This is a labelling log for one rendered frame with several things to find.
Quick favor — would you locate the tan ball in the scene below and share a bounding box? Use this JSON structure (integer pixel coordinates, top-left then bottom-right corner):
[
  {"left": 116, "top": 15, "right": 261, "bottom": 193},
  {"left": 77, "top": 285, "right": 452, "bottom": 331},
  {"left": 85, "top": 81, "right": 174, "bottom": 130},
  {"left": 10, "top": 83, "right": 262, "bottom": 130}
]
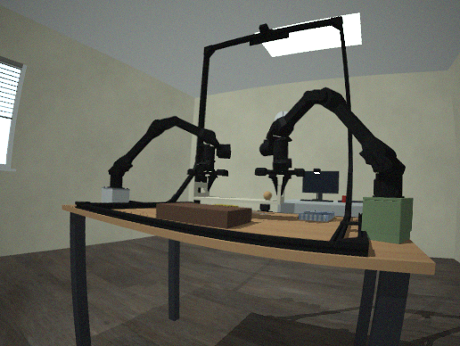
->
[{"left": 263, "top": 191, "right": 272, "bottom": 200}]

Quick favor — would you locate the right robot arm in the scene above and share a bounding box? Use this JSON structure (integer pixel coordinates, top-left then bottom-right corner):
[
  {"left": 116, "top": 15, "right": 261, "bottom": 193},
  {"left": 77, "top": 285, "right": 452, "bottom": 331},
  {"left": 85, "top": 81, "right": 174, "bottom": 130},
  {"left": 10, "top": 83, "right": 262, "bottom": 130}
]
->
[{"left": 107, "top": 116, "right": 231, "bottom": 189}]

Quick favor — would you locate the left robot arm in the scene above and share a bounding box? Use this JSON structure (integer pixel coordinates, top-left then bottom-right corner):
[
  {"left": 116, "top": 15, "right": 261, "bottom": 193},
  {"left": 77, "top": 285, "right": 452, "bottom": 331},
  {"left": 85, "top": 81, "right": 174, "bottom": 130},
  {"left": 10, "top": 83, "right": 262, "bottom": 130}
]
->
[{"left": 259, "top": 87, "right": 406, "bottom": 198}]

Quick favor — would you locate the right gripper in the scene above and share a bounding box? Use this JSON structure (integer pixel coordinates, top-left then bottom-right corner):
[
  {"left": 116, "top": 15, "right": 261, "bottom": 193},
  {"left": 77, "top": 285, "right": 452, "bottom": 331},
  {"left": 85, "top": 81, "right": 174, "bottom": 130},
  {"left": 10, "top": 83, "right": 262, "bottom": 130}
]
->
[{"left": 187, "top": 157, "right": 228, "bottom": 191}]

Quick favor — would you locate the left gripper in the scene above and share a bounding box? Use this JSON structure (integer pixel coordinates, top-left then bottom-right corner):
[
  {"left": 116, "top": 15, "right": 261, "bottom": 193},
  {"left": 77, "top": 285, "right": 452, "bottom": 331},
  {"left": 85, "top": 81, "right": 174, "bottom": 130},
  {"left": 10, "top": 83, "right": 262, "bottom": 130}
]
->
[{"left": 255, "top": 153, "right": 305, "bottom": 195}]

